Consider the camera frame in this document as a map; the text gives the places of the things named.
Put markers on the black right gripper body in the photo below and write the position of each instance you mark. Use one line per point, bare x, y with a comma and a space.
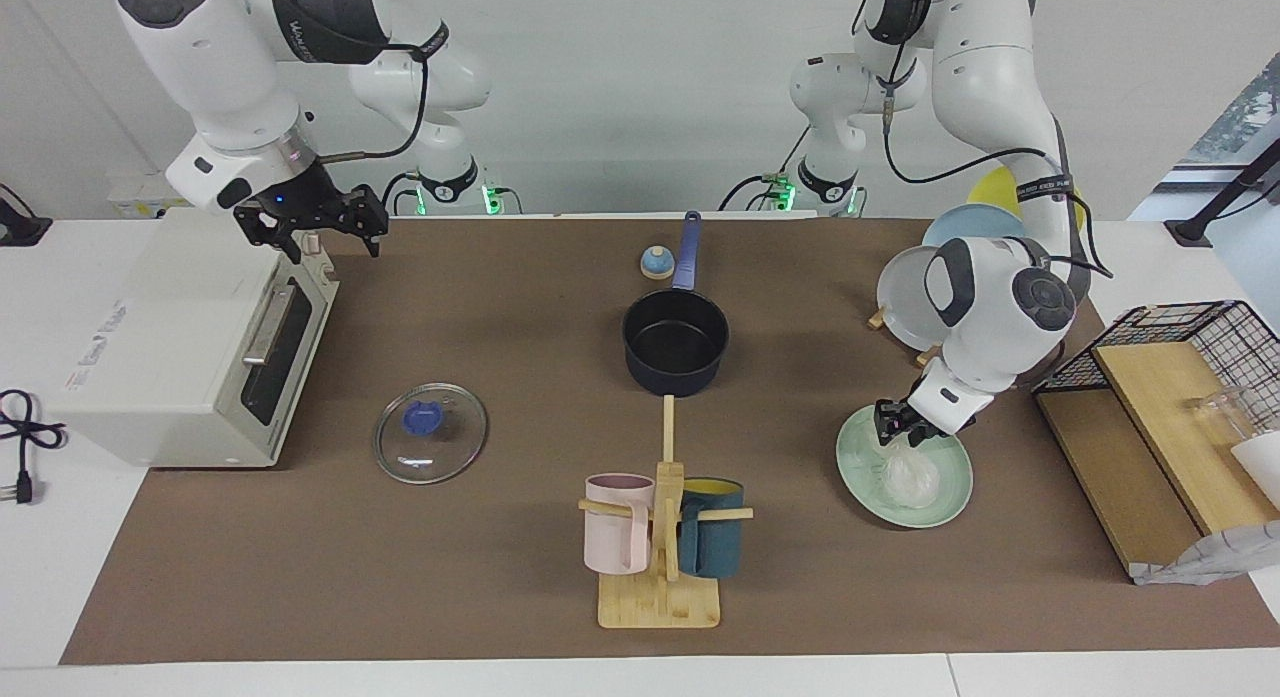
315, 207

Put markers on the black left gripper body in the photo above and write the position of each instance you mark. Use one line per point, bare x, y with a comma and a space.
905, 419

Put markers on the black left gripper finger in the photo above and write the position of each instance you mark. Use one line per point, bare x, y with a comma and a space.
919, 441
887, 437

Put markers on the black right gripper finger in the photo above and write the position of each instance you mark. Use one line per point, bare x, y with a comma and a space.
285, 247
372, 243

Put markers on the clear packed vermicelli bundle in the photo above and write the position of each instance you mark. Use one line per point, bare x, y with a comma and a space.
910, 482

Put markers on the glass lid with blue knob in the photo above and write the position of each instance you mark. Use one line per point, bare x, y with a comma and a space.
423, 418

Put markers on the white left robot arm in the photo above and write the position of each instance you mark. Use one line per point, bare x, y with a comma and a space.
985, 337

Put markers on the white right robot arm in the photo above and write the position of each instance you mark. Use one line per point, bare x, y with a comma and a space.
220, 67

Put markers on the mint green plate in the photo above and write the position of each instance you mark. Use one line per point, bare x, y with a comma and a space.
952, 477

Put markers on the wooden plate rack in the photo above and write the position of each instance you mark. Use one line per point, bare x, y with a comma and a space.
877, 319

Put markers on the grey plate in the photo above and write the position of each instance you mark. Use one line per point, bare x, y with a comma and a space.
905, 297

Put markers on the light blue plate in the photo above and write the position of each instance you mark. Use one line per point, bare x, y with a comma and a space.
975, 222

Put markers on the yellow plate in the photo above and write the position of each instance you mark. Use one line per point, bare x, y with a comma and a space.
995, 192

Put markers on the white toaster oven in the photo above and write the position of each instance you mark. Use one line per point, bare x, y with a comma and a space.
180, 357

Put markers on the brown wooden board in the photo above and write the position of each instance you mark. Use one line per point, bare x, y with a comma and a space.
1110, 477

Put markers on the dark teal mug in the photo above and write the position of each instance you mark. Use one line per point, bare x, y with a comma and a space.
715, 552

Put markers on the dark blue saucepan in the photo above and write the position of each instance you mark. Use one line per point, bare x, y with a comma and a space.
675, 337

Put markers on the light wooden board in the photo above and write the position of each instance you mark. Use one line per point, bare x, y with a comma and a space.
1170, 427

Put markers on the black table clamp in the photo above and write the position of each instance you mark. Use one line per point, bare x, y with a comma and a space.
20, 229

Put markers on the wooden mug tree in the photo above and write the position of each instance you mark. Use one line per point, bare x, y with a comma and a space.
660, 607

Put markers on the small blue wooden bell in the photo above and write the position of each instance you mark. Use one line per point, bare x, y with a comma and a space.
656, 265

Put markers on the pink mug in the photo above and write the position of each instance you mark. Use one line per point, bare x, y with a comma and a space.
610, 542

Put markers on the clear glass cup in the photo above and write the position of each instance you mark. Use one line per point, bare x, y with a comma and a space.
1225, 412

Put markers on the grey patterned bag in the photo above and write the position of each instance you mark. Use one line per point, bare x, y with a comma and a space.
1220, 557

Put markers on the brown table mat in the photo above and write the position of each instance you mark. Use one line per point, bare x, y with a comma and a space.
450, 557

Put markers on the white cup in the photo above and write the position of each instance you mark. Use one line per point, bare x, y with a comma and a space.
1262, 462

